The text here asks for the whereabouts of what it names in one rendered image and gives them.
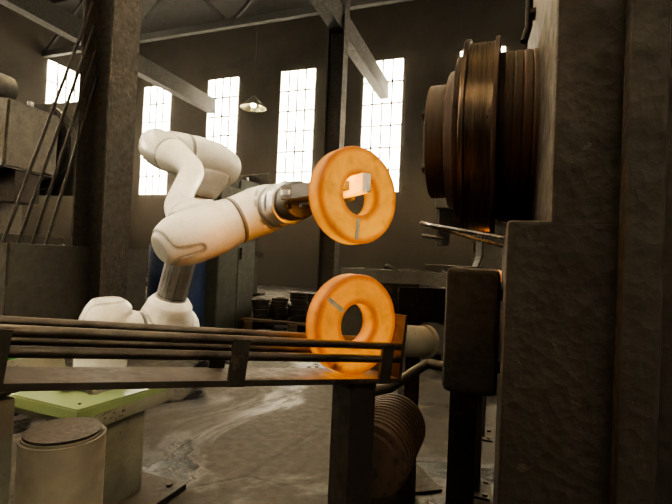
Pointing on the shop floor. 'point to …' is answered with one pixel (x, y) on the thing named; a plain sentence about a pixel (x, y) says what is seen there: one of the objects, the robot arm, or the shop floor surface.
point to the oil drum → (190, 285)
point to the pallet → (280, 312)
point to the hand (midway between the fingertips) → (353, 185)
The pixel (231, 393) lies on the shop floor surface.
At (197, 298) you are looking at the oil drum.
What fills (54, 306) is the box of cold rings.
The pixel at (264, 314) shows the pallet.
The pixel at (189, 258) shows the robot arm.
